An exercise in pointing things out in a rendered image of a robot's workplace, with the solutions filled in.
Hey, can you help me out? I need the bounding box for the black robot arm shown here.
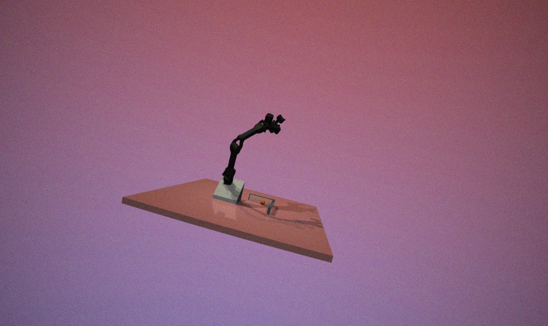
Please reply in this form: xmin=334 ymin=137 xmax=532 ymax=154
xmin=222 ymin=113 xmax=281 ymax=185

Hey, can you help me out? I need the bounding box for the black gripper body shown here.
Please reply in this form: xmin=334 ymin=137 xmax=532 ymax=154
xmin=269 ymin=115 xmax=284 ymax=133

